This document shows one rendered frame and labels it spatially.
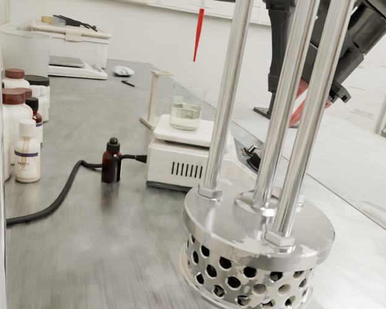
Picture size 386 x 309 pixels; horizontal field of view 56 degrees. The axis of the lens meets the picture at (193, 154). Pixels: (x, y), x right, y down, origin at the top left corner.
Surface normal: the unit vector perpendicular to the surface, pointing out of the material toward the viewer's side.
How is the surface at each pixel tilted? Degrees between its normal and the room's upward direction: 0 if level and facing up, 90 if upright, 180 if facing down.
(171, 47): 90
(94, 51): 93
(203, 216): 0
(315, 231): 0
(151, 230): 0
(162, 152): 90
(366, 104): 91
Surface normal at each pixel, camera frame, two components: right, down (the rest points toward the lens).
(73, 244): 0.15, -0.93
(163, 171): -0.04, 0.34
